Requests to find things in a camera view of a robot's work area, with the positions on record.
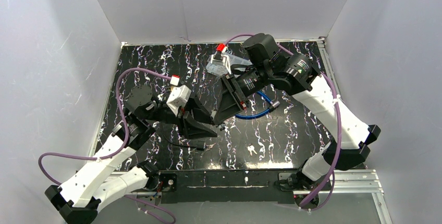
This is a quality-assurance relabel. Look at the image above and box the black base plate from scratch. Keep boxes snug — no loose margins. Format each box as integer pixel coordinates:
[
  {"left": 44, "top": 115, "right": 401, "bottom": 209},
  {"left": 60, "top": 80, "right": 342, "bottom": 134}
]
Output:
[{"left": 126, "top": 169, "right": 332, "bottom": 205}]

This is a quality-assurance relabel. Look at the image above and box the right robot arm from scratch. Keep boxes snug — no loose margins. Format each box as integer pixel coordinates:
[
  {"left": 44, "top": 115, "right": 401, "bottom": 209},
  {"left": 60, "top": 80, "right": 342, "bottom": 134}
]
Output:
[{"left": 213, "top": 33, "right": 381, "bottom": 182}]

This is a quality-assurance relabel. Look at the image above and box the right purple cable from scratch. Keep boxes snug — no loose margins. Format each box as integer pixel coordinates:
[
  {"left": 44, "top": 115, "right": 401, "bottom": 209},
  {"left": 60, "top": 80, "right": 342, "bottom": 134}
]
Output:
[{"left": 224, "top": 34, "right": 342, "bottom": 211}]

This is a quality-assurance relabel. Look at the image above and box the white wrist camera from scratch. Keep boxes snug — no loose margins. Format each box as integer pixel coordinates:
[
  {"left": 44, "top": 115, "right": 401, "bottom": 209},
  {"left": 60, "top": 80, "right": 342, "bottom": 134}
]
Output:
[
  {"left": 166, "top": 85, "right": 191, "bottom": 116},
  {"left": 210, "top": 43, "right": 232, "bottom": 74}
]

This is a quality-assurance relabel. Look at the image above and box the purple cable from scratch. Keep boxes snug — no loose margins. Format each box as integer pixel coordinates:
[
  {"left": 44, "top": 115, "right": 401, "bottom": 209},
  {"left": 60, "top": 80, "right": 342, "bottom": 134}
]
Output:
[
  {"left": 38, "top": 68, "right": 180, "bottom": 224},
  {"left": 224, "top": 34, "right": 342, "bottom": 211}
]

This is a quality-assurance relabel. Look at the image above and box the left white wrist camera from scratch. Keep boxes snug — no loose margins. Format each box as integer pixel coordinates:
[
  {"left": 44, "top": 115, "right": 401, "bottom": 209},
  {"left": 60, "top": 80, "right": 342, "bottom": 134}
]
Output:
[{"left": 166, "top": 85, "right": 191, "bottom": 116}]

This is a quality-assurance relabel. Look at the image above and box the black cable padlock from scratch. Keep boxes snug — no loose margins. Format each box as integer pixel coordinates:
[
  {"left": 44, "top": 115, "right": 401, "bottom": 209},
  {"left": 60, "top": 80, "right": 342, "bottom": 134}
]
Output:
[{"left": 158, "top": 123, "right": 214, "bottom": 151}]

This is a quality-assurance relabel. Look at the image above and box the blue cable lock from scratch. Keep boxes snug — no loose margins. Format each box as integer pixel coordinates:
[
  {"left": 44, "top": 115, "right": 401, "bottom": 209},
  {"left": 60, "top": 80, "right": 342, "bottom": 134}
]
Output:
[{"left": 235, "top": 90, "right": 280, "bottom": 120}]

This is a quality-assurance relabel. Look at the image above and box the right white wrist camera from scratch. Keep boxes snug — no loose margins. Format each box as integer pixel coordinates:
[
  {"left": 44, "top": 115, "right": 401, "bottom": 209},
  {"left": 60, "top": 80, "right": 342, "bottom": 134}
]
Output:
[{"left": 210, "top": 43, "right": 232, "bottom": 74}]

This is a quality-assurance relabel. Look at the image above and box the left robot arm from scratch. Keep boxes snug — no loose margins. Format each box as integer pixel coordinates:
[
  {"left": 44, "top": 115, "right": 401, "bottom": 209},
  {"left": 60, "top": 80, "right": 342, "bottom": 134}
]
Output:
[{"left": 45, "top": 85, "right": 216, "bottom": 223}]

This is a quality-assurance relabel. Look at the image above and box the clear plastic parts box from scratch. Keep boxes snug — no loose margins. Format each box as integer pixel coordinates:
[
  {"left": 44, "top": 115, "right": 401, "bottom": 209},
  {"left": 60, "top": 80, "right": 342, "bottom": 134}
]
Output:
[{"left": 206, "top": 53, "right": 252, "bottom": 77}]

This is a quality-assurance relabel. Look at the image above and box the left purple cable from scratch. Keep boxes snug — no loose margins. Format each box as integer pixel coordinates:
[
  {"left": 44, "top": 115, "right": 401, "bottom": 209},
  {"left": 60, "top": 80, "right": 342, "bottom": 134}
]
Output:
[{"left": 38, "top": 68, "right": 180, "bottom": 224}]

